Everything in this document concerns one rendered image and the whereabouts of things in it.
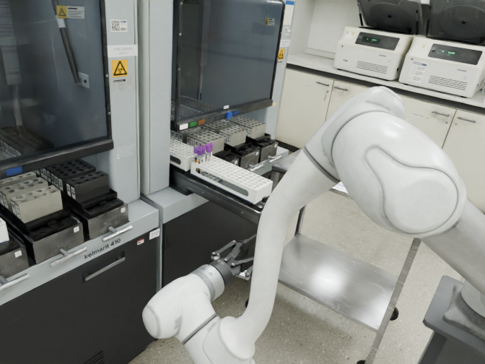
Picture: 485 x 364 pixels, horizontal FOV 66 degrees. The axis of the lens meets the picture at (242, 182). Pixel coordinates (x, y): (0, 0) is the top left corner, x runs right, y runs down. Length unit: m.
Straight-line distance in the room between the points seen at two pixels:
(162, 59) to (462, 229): 0.95
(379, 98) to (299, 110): 3.07
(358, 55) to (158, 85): 2.45
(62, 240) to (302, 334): 1.24
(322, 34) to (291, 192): 3.63
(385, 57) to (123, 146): 2.57
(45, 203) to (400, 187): 0.91
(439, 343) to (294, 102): 2.90
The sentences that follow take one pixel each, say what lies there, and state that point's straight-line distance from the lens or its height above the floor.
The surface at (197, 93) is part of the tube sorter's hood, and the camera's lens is 1.37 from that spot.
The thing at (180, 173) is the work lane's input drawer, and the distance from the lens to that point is 1.39.
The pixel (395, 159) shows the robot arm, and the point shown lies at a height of 1.25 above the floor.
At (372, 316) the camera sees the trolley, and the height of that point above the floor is 0.28.
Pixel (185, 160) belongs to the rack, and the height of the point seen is 0.86.
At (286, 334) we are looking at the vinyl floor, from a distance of 1.93.
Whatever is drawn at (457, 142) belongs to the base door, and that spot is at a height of 0.57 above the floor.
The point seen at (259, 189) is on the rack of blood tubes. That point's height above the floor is 0.86.
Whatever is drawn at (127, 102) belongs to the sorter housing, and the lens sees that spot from 1.19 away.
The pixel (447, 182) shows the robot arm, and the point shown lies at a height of 1.24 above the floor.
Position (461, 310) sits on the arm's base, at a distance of 1.21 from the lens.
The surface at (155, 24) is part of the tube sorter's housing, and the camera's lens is 1.22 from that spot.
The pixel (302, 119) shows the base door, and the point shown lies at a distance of 3.76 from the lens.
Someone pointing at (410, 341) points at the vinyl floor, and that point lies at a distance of 2.14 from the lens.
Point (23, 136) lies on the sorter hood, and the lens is 1.05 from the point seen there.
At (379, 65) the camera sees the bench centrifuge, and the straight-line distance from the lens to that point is 3.41.
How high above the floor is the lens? 1.42
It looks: 27 degrees down
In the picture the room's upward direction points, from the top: 7 degrees clockwise
